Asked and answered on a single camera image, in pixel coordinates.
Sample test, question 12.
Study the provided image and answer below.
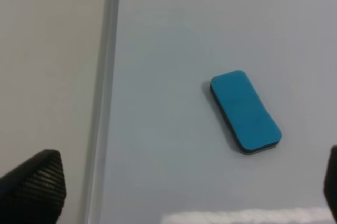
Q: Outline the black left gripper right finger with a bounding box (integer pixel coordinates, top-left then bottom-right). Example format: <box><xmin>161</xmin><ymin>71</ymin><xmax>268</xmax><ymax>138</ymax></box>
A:
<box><xmin>324</xmin><ymin>145</ymin><xmax>337</xmax><ymax>221</ymax></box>

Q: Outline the blue whiteboard eraser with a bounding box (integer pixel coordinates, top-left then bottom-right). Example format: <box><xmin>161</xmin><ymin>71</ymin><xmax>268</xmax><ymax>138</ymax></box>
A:
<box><xmin>210</xmin><ymin>70</ymin><xmax>282</xmax><ymax>154</ymax></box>

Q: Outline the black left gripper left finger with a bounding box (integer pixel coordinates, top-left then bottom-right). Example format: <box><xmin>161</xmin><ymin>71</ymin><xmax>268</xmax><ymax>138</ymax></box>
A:
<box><xmin>1</xmin><ymin>150</ymin><xmax>67</xmax><ymax>223</ymax></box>

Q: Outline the white whiteboard with aluminium frame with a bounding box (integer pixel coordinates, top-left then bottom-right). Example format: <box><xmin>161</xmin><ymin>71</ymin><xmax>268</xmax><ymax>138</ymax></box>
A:
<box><xmin>85</xmin><ymin>0</ymin><xmax>336</xmax><ymax>223</ymax></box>

